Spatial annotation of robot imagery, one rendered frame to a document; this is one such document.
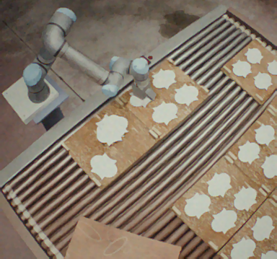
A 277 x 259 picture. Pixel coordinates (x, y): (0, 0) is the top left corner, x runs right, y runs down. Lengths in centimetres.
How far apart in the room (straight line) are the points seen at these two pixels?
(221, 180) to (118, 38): 214
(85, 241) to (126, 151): 55
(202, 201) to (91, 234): 57
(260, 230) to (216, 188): 35
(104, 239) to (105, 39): 236
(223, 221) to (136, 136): 65
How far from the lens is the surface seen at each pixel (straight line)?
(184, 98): 186
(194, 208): 163
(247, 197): 170
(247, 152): 178
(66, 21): 156
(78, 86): 311
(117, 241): 151
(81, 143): 177
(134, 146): 173
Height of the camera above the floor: 253
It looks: 63 degrees down
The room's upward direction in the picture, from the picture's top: 4 degrees counter-clockwise
